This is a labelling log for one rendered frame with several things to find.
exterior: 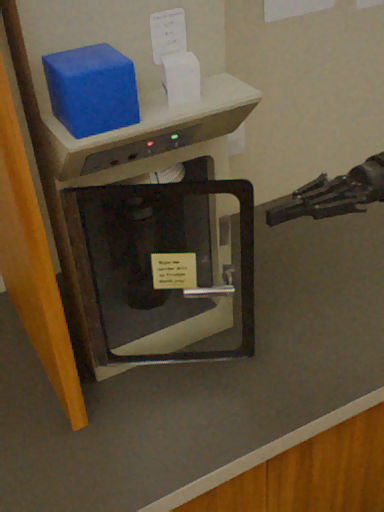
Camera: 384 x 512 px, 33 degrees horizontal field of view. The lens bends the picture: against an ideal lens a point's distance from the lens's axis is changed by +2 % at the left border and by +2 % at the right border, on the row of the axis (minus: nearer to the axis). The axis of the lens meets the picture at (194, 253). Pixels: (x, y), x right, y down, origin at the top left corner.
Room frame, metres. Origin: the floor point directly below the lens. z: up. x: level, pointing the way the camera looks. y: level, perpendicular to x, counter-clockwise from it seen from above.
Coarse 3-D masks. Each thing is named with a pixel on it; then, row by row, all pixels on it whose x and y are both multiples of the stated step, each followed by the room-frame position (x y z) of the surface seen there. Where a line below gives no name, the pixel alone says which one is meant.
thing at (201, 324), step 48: (96, 192) 0.90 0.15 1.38; (144, 192) 0.89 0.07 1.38; (192, 192) 0.89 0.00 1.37; (240, 192) 0.89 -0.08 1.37; (96, 240) 0.90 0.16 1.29; (144, 240) 0.89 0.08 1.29; (192, 240) 0.89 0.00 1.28; (240, 240) 0.89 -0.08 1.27; (96, 288) 0.90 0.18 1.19; (144, 288) 0.90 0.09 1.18; (240, 288) 0.89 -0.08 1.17; (144, 336) 0.90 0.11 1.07; (192, 336) 0.89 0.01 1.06; (240, 336) 0.89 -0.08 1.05
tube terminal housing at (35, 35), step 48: (0, 0) 0.99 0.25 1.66; (48, 0) 0.93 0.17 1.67; (96, 0) 0.96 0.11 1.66; (144, 0) 0.99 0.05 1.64; (192, 0) 1.02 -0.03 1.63; (48, 48) 0.92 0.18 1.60; (144, 48) 0.98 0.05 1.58; (192, 48) 1.02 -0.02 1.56; (48, 96) 0.91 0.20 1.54; (48, 192) 0.97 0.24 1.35
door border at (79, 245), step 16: (64, 192) 0.90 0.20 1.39; (64, 208) 0.89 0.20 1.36; (80, 224) 0.90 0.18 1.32; (80, 240) 0.90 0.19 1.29; (80, 256) 0.90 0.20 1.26; (80, 288) 0.89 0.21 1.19; (96, 304) 0.90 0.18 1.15; (96, 320) 0.90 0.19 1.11; (96, 336) 0.90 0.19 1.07; (96, 352) 0.90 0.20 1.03
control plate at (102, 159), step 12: (180, 132) 0.91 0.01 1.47; (192, 132) 0.93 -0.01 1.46; (132, 144) 0.87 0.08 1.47; (144, 144) 0.89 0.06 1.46; (156, 144) 0.91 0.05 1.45; (168, 144) 0.93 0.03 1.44; (180, 144) 0.96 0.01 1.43; (96, 156) 0.85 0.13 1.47; (108, 156) 0.87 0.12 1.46; (120, 156) 0.89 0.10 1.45; (144, 156) 0.93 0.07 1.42; (84, 168) 0.87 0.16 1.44; (96, 168) 0.89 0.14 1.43
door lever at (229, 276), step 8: (224, 272) 0.89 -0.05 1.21; (232, 272) 0.89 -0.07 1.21; (224, 280) 0.89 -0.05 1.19; (232, 280) 0.87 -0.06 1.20; (184, 288) 0.85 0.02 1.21; (192, 288) 0.85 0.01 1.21; (200, 288) 0.85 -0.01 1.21; (208, 288) 0.85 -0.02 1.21; (216, 288) 0.85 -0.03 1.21; (224, 288) 0.85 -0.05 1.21; (232, 288) 0.84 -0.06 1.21; (184, 296) 0.84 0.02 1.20; (192, 296) 0.84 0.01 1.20; (200, 296) 0.84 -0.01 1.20; (208, 296) 0.84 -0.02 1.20; (232, 296) 0.84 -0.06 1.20
